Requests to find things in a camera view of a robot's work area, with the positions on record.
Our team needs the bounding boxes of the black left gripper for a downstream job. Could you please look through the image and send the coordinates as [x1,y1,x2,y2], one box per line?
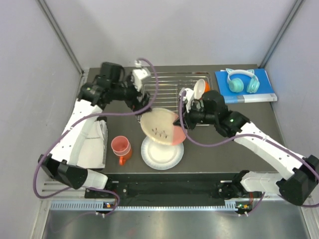
[110,74,151,115]

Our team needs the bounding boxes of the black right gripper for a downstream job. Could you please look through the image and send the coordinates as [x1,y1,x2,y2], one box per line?
[174,100,217,130]

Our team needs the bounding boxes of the cream and pink plate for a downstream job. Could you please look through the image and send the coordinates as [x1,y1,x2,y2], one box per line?
[140,108,186,145]

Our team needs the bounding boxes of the metal wire dish rack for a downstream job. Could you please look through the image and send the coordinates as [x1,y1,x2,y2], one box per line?
[152,72,213,113]

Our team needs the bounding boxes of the white paper plate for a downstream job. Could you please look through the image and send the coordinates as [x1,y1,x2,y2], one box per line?
[141,137,184,170]

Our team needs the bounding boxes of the white and orange bowl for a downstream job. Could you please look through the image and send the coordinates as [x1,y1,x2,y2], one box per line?
[193,79,210,100]

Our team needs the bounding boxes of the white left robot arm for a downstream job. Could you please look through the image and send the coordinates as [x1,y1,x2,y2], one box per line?
[33,58,155,198]

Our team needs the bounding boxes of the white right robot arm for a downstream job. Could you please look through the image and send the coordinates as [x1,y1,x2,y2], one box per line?
[173,88,319,207]

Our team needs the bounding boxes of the pink plastic cup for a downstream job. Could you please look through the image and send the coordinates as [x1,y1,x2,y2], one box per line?
[111,136,131,156]

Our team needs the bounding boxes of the orange mug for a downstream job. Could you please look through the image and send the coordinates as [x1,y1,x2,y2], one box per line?
[115,147,133,166]

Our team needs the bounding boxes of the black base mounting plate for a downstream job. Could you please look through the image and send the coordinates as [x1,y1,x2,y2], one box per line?
[84,173,262,206]

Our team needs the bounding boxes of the teal cat-ear headphones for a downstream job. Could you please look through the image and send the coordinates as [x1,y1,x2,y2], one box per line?
[225,68,260,94]

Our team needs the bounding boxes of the white paper booklet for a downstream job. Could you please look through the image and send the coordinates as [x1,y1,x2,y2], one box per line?
[77,120,108,169]

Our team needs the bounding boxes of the blue book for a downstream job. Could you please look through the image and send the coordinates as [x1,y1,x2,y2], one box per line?
[215,68,278,104]

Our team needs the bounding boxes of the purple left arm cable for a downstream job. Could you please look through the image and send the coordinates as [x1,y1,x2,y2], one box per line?
[33,57,160,217]

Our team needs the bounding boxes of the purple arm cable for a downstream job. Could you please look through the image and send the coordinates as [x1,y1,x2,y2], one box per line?
[178,90,319,216]
[33,57,160,217]

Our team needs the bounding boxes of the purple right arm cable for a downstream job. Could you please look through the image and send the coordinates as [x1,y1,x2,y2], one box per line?
[178,90,319,216]

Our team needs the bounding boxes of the grey slotted cable duct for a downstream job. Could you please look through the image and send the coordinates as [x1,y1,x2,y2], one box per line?
[50,201,239,211]

